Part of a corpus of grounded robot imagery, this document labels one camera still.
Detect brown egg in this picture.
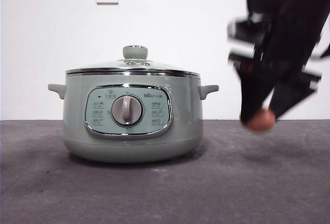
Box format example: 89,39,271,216
247,109,276,133

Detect pale green electric cooking pot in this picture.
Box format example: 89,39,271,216
47,72,220,164

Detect glass lid with green knob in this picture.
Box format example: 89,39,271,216
64,45,201,77

